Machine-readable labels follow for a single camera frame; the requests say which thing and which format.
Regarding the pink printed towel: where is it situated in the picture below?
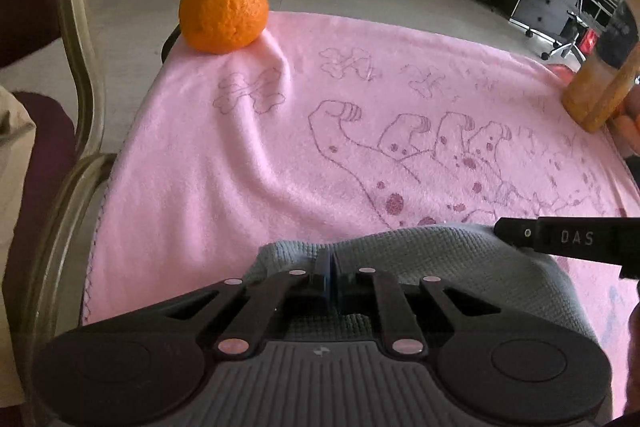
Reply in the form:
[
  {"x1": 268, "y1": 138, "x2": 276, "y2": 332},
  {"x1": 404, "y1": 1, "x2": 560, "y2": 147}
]
[{"x1": 82, "y1": 9, "x2": 640, "y2": 350}]

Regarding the blue and grey waffle sweatshirt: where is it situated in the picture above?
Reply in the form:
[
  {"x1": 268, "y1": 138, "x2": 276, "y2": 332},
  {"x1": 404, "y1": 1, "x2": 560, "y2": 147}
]
[{"x1": 242, "y1": 223, "x2": 598, "y2": 343}]

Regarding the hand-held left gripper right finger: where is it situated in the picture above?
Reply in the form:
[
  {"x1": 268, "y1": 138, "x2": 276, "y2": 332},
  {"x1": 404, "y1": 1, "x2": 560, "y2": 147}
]
[{"x1": 332, "y1": 252, "x2": 516, "y2": 358}]

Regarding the maroon chair with golden frame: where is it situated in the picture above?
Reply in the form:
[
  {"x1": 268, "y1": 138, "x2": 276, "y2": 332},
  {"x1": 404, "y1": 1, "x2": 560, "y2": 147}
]
[{"x1": 0, "y1": 0, "x2": 118, "y2": 427}]

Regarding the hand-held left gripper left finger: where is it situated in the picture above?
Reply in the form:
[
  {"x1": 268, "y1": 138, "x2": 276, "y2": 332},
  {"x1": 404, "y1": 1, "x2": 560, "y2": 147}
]
[{"x1": 150, "y1": 251, "x2": 332, "y2": 360}]

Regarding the orange juice bottle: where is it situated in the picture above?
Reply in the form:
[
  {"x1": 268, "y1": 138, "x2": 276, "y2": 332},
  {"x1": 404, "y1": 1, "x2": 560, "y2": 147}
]
[{"x1": 562, "y1": 0, "x2": 640, "y2": 135}]

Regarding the large orange citrus fruit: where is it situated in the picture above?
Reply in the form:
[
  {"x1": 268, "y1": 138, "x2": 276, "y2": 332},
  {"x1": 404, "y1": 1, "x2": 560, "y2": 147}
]
[{"x1": 178, "y1": 0, "x2": 269, "y2": 55}]

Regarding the pile of mixed fruit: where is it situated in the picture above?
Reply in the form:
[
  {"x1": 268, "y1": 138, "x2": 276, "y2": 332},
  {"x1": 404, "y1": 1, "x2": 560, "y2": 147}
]
[{"x1": 612, "y1": 84, "x2": 640, "y2": 142}]

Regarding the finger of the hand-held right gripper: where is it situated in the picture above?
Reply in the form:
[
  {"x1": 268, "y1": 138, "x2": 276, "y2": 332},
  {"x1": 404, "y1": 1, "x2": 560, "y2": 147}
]
[{"x1": 492, "y1": 217, "x2": 640, "y2": 266}]

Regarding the office chair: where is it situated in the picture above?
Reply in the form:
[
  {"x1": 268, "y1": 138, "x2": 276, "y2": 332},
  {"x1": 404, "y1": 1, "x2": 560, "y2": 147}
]
[{"x1": 542, "y1": 0, "x2": 618, "y2": 60}]

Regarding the beige jacket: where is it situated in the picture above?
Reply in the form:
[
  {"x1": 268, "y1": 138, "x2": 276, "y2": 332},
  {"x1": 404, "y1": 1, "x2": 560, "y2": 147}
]
[{"x1": 0, "y1": 84, "x2": 37, "y2": 373}]

